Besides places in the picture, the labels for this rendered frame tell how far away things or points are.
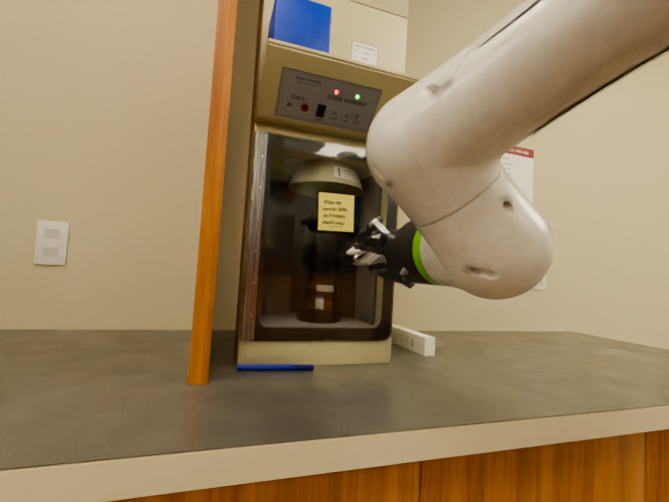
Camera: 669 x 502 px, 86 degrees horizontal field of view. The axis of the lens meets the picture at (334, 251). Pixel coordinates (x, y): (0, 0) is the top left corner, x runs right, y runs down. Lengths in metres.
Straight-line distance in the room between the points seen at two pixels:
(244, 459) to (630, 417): 0.60
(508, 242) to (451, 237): 0.05
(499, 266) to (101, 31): 1.21
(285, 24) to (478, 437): 0.70
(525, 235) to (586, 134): 1.65
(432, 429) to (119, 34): 1.24
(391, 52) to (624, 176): 1.49
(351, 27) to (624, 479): 0.99
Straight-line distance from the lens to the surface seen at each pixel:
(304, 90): 0.72
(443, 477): 0.60
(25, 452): 0.49
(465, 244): 0.35
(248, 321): 0.70
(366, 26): 0.92
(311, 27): 0.74
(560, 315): 1.80
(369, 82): 0.74
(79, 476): 0.46
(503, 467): 0.66
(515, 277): 0.37
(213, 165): 0.63
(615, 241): 2.06
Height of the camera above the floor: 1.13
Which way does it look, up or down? 3 degrees up
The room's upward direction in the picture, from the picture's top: 3 degrees clockwise
